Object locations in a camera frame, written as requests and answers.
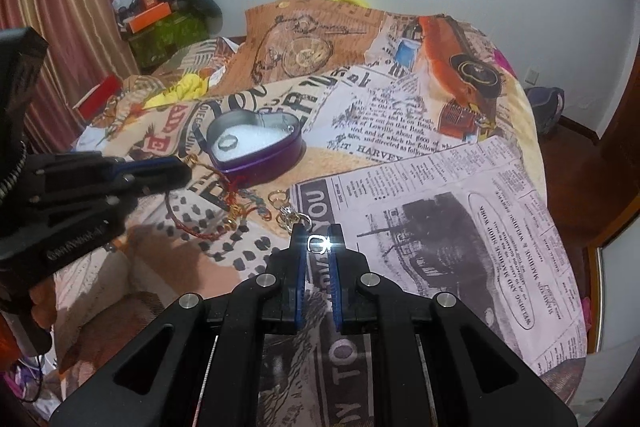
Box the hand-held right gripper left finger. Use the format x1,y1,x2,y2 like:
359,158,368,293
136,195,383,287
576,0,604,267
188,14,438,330
50,223,307,427

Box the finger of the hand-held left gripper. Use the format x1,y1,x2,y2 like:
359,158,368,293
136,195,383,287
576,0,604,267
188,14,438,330
29,166,194,220
25,151,185,180

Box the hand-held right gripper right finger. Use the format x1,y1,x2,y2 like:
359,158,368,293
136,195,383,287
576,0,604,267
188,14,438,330
327,223,597,427

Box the red cord bracelet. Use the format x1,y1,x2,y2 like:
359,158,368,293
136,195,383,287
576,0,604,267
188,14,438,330
164,157,248,243

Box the purple heart-shaped tin box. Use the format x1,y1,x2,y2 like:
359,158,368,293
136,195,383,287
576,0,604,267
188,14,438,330
206,109,304,186

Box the yellow cloth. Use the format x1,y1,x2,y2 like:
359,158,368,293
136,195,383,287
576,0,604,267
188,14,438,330
144,71,213,108

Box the red box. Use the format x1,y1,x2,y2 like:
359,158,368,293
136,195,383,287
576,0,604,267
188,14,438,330
72,74,122,118

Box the printed blanket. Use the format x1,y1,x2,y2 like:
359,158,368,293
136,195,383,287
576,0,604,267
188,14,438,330
50,0,590,427

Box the orange box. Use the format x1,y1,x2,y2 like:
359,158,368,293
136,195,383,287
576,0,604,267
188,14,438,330
125,2,173,34

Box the dark blue backpack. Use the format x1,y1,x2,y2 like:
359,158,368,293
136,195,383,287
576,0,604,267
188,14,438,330
525,87,567,136

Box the pink cloth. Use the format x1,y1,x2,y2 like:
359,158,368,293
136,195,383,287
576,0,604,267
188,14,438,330
492,47,513,75

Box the grey beaded bracelet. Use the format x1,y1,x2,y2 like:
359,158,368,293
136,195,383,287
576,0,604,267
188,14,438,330
231,189,275,222

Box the wooden door frame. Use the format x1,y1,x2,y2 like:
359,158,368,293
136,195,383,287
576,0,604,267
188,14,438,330
582,202,640,358

